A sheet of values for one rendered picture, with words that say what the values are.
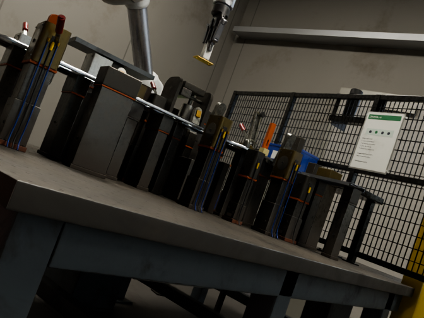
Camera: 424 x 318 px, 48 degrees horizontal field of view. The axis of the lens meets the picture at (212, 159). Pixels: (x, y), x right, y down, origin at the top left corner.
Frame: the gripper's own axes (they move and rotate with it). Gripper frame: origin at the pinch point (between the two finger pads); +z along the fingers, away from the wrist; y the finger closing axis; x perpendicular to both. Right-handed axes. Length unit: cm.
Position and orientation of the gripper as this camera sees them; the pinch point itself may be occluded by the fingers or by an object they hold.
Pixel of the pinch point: (206, 52)
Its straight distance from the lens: 199.9
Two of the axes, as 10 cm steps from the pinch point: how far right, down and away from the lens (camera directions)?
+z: -3.2, 9.4, -1.3
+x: 8.0, 3.4, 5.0
